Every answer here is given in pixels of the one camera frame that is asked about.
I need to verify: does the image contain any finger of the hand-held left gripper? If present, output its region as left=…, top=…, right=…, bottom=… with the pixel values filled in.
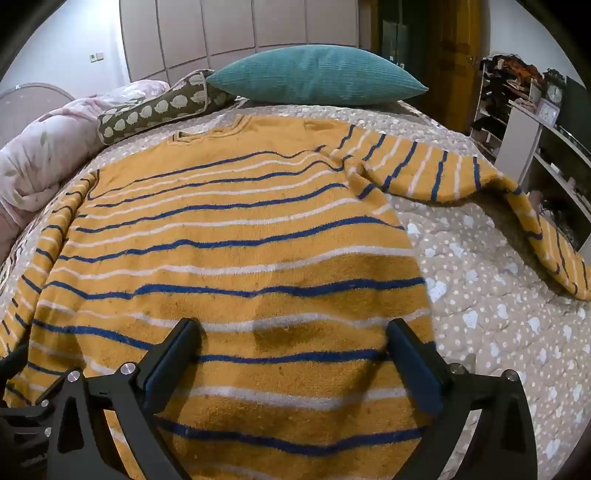
left=0, top=344, right=29, bottom=387

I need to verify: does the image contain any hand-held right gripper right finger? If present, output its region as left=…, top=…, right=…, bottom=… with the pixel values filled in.
left=386, top=318, right=539, bottom=480

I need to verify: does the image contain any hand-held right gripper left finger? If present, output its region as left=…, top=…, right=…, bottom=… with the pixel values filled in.
left=46, top=318, right=202, bottom=480

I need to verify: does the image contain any yellow striped sweater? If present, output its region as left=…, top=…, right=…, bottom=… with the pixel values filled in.
left=0, top=115, right=591, bottom=480

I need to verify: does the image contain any beige dotted bedspread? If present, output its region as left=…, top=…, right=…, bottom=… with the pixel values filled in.
left=0, top=99, right=591, bottom=480

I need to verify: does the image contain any pink floral duvet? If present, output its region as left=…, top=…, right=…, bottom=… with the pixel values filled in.
left=0, top=79, right=171, bottom=266

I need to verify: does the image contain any white shelf unit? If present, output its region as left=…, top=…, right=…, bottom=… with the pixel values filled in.
left=470, top=54, right=591, bottom=257

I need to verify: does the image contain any green patterned pillow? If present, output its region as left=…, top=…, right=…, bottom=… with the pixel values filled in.
left=97, top=69, right=241, bottom=146

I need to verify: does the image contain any round clear chair back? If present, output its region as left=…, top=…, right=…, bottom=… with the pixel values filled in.
left=0, top=82, right=77, bottom=149

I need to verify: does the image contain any wooden door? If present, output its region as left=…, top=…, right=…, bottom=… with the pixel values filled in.
left=433, top=0, right=493, bottom=134

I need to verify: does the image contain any dark mantel clock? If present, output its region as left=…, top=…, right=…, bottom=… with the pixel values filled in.
left=546, top=69, right=566, bottom=106

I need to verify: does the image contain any teal ribbed pillow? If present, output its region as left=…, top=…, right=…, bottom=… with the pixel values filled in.
left=205, top=45, right=429, bottom=106

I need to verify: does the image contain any white panelled wardrobe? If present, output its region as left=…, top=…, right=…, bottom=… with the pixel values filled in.
left=119, top=0, right=376, bottom=85

